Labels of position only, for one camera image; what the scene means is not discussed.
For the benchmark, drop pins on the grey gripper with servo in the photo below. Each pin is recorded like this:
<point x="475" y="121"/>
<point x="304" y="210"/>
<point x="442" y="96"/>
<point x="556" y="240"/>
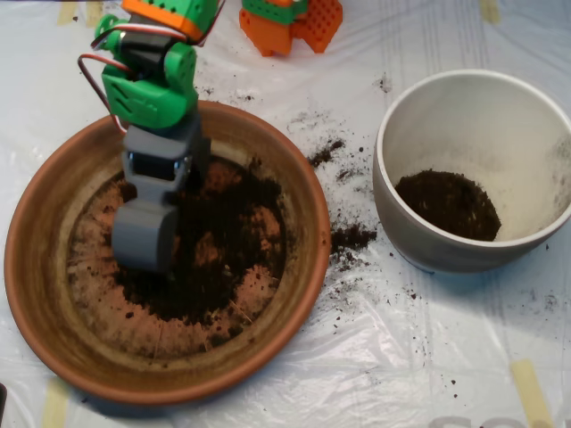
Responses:
<point x="153" y="167"/>

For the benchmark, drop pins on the dark soil pile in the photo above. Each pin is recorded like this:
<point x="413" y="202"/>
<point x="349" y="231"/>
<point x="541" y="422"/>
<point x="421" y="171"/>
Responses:
<point x="214" y="285"/>

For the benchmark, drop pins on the dark soil heap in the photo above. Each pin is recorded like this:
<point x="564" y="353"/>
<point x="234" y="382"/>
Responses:
<point x="450" y="209"/>

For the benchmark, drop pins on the terracotta clay saucer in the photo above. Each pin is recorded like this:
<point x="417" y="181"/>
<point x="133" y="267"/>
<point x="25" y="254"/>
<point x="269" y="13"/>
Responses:
<point x="40" y="267"/>

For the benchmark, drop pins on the large spilled soil clump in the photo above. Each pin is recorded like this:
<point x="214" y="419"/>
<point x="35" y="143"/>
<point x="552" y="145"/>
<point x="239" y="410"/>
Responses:
<point x="350" y="236"/>

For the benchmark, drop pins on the white ceramic pot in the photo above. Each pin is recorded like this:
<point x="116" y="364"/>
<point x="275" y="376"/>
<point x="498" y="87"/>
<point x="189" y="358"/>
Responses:
<point x="401" y="241"/>

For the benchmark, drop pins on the beige masking tape strip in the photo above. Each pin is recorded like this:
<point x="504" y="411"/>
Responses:
<point x="66" y="13"/>
<point x="528" y="392"/>
<point x="489" y="11"/>
<point x="91" y="11"/>
<point x="54" y="405"/>

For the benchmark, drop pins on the clear plastic cover sheet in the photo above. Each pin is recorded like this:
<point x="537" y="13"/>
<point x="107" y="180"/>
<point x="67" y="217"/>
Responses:
<point x="401" y="356"/>

